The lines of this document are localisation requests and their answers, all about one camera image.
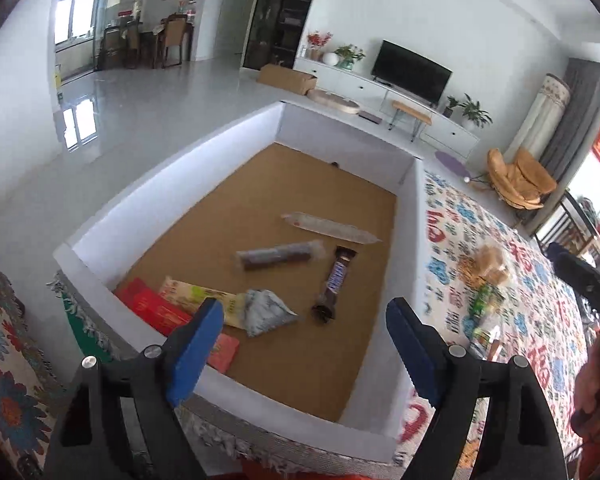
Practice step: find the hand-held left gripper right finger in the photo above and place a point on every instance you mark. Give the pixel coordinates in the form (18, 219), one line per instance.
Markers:
(415, 355)

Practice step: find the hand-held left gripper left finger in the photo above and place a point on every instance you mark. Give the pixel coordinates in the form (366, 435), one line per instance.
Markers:
(195, 350)

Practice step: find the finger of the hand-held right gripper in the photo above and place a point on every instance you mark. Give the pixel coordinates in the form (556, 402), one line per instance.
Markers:
(580, 275)

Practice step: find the pale yellow snack packet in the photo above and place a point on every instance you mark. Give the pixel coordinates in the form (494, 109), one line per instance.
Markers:
(200, 295)

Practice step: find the red snack packet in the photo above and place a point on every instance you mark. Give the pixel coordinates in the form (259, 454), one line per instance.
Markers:
(150, 307)

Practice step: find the silver grey snack packet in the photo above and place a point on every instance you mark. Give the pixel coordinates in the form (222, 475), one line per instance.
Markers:
(267, 310)

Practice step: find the green snack packet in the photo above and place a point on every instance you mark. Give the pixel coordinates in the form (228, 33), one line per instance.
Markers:
(486, 302)

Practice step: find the bread loaf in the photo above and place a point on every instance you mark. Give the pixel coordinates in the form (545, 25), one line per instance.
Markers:
(490, 265)

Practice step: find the dark chocolate bar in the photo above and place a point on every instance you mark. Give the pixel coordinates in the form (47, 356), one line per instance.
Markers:
(335, 280)

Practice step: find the brown bar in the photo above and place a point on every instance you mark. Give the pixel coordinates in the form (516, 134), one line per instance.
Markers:
(280, 255)

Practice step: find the long clear sausage packet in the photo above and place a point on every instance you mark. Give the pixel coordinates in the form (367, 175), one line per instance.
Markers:
(330, 226)

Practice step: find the white cardboard box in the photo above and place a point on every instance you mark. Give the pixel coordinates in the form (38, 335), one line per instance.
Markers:
(330, 125)

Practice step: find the person's right hand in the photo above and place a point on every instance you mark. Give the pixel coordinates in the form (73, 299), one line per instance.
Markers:
(592, 375)

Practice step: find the dark wooden chair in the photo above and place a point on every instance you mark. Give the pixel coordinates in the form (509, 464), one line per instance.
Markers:
(565, 225)

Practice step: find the printed woven blanket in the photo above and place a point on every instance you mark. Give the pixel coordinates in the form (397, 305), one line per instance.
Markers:
(530, 310)

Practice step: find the tan armchair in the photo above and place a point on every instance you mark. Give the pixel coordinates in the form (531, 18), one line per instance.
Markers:
(525, 175)

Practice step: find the covered standing air conditioner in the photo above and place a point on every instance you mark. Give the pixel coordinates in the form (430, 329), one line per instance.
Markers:
(540, 115)

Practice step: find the grey curtain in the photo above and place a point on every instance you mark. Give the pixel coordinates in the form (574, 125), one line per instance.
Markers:
(580, 110)

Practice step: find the purple round mat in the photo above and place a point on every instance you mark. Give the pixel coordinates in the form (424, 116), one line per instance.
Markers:
(450, 161)

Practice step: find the floral sofa cover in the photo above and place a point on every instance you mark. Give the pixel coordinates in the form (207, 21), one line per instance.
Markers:
(10, 385)

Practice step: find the large potted plant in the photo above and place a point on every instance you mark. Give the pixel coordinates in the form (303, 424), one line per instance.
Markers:
(475, 110)

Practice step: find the small potted plant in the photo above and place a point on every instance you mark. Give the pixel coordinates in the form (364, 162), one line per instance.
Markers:
(450, 105)

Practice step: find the wooden stool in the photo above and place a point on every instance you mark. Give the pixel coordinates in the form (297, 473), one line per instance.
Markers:
(411, 111)

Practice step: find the dark flat device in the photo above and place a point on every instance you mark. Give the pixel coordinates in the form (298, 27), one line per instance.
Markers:
(370, 116)

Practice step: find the black television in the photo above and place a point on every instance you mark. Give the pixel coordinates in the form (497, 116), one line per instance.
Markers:
(410, 70)

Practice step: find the brown cardboard box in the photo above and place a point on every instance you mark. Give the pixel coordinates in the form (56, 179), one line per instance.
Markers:
(285, 79)

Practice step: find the white TV cabinet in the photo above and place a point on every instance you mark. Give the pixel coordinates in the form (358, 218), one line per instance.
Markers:
(340, 77)

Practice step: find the green plant in vase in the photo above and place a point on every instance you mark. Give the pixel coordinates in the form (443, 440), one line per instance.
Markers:
(350, 55)

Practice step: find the white round vase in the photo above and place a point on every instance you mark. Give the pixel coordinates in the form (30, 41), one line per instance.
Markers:
(330, 59)

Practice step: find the wooden dining chair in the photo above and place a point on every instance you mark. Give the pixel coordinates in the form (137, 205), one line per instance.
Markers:
(132, 42)
(112, 47)
(175, 40)

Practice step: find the red flowers in vase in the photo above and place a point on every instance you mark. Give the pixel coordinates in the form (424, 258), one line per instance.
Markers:
(319, 42)

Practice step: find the white door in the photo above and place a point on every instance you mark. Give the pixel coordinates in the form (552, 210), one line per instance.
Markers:
(240, 10)

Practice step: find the black display cabinet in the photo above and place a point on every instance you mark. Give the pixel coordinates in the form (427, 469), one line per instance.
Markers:
(285, 10)

